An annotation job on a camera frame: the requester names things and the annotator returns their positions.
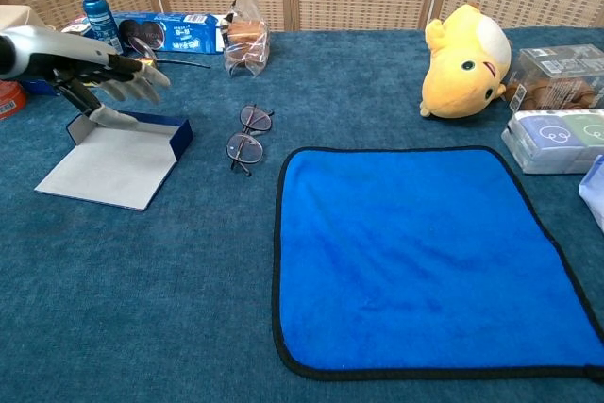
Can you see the blue cloth with black edge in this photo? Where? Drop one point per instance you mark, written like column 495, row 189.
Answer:
column 415, row 256

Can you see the blue spray bottle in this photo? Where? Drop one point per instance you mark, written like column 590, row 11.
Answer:
column 101, row 21

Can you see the long blue cookie package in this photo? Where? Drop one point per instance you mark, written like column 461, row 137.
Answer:
column 189, row 35

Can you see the multi-colour tissue packet row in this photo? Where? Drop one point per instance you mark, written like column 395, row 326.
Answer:
column 547, row 139

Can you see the blue cookie box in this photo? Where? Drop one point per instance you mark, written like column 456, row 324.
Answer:
column 78, row 25

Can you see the clear box of brown pastries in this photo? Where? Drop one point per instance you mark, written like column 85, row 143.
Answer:
column 557, row 87

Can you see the beige plastic lunch box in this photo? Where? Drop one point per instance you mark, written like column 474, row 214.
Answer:
column 16, row 16

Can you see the orange-red round can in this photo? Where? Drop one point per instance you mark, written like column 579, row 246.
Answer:
column 11, row 101

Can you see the white wet wipes pack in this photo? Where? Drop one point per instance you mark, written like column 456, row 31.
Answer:
column 595, row 195

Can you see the teal table cover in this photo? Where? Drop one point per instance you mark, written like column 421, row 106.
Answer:
column 165, row 280

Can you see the black eyeglasses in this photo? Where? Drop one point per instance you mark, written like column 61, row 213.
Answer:
column 245, row 148

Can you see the yellow plush toy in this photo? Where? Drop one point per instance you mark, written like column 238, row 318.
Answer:
column 462, row 77

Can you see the clear bag of bread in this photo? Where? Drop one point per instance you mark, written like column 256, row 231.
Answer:
column 245, row 37

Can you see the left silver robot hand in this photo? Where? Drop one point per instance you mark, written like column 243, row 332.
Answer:
column 56, row 49

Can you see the metal spoon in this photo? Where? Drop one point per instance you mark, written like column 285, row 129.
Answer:
column 141, row 49

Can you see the blue glasses case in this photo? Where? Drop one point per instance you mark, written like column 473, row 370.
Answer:
column 118, row 162

